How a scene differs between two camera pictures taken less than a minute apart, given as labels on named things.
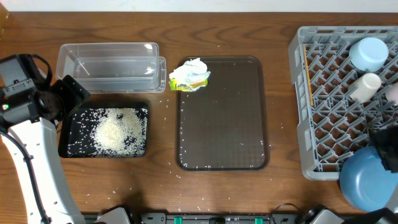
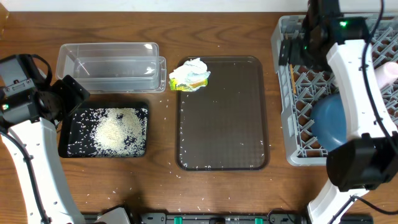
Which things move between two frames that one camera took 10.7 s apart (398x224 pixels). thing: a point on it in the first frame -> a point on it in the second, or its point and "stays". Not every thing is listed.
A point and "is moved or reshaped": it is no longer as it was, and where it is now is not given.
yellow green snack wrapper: (175, 86) stays
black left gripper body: (65, 98) stays
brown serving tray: (224, 126) stays
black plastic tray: (106, 129) stays
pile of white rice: (108, 132) stays
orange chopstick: (311, 94) -> (293, 82)
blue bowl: (365, 182) is moved or reshaped
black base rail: (217, 218) stays
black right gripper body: (388, 146) -> (313, 58)
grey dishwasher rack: (333, 126) is moved or reshaped
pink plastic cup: (392, 93) -> (386, 73)
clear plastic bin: (113, 67) stays
